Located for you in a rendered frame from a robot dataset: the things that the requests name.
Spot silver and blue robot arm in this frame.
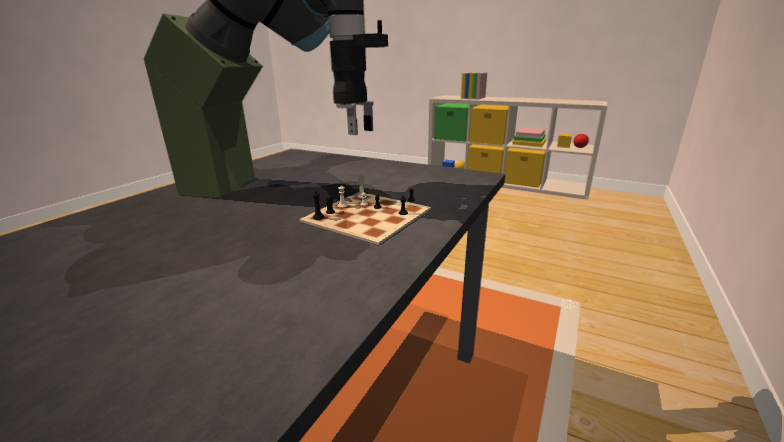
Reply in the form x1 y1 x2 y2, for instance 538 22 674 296
186 0 364 63

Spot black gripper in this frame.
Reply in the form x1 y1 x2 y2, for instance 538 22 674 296
328 14 388 135

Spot brown and cream chessboard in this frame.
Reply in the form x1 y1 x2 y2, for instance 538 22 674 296
300 192 431 245

